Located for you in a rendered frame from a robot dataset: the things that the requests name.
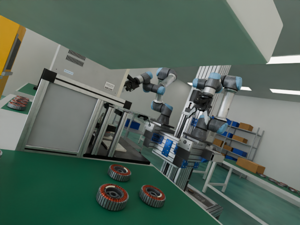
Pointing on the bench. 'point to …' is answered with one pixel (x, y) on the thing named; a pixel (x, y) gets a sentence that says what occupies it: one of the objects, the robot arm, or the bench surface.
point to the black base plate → (129, 156)
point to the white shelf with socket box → (155, 30)
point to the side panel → (59, 121)
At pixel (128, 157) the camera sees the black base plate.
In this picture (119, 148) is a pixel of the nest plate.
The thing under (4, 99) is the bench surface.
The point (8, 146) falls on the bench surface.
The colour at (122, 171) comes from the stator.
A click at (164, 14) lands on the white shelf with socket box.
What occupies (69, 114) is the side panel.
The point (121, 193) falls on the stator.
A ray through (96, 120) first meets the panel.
